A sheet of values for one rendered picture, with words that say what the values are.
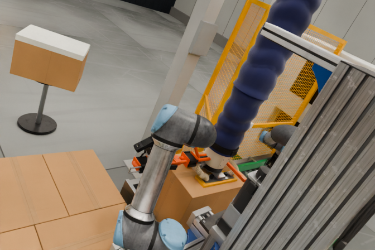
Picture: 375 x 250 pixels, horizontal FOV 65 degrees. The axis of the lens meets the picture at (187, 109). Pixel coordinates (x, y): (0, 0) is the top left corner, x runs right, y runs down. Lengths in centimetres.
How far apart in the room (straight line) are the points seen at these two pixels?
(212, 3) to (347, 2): 843
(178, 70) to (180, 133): 182
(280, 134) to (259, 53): 49
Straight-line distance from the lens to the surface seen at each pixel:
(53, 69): 315
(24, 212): 205
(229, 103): 187
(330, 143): 91
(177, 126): 102
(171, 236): 113
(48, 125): 369
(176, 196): 197
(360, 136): 89
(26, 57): 319
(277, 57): 174
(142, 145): 157
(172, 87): 286
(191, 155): 192
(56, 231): 198
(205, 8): 269
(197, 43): 269
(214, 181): 204
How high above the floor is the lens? 207
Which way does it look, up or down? 23 degrees down
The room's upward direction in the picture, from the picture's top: 24 degrees clockwise
